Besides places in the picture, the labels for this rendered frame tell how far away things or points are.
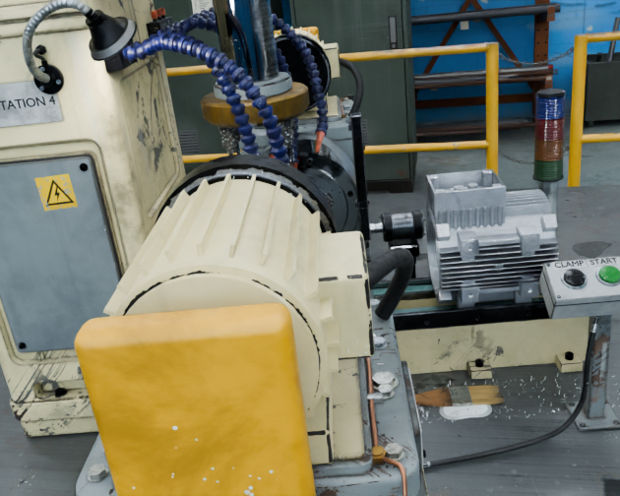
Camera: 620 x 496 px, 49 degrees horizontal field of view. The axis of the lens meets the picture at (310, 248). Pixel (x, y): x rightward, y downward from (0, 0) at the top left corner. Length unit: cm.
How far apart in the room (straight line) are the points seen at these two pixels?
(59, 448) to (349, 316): 86
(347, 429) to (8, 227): 71
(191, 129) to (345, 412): 418
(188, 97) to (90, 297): 359
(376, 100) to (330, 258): 385
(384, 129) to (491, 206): 324
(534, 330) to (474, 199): 27
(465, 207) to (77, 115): 63
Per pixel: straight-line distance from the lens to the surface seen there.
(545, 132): 153
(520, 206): 122
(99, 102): 103
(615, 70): 588
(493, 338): 128
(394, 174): 448
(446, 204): 117
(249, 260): 47
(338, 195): 142
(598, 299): 105
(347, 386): 63
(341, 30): 432
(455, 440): 115
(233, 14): 110
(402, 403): 63
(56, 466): 126
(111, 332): 42
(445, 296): 122
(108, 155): 104
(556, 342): 132
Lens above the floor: 154
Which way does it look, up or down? 24 degrees down
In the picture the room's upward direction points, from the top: 7 degrees counter-clockwise
